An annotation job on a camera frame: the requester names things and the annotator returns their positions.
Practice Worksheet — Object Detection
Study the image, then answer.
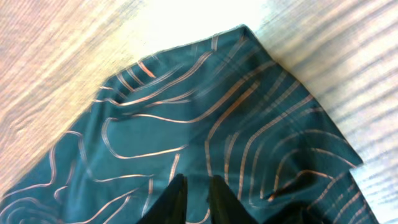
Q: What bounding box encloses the black printed cycling jersey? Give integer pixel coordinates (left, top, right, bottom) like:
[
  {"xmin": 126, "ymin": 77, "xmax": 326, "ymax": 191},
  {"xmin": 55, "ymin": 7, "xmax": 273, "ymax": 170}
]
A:
[{"xmin": 1, "ymin": 26, "xmax": 376, "ymax": 223}]

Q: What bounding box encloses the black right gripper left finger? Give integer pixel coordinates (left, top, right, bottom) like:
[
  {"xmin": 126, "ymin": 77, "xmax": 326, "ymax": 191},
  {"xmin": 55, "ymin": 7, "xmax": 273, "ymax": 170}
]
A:
[{"xmin": 137, "ymin": 174, "xmax": 188, "ymax": 224}]

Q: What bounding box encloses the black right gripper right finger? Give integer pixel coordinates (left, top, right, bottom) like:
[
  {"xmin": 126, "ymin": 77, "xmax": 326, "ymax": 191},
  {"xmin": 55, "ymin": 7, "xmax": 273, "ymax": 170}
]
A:
[{"xmin": 208, "ymin": 175, "xmax": 258, "ymax": 224}]

